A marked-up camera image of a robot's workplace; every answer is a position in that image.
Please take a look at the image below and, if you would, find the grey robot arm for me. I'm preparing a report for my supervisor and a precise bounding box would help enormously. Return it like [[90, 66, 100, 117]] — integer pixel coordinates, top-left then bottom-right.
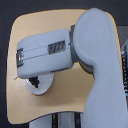
[[16, 8, 127, 128]]

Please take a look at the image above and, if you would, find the white table base frame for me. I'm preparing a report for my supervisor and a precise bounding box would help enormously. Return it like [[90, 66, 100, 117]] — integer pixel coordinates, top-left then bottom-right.
[[29, 112, 84, 128]]

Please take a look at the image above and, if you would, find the white round plate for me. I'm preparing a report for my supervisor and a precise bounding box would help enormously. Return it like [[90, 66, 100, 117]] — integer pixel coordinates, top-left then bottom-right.
[[25, 74, 54, 95]]

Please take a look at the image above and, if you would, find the black cable chain at right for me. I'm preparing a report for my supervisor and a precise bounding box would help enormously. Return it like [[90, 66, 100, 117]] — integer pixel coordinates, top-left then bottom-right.
[[122, 41, 128, 81]]

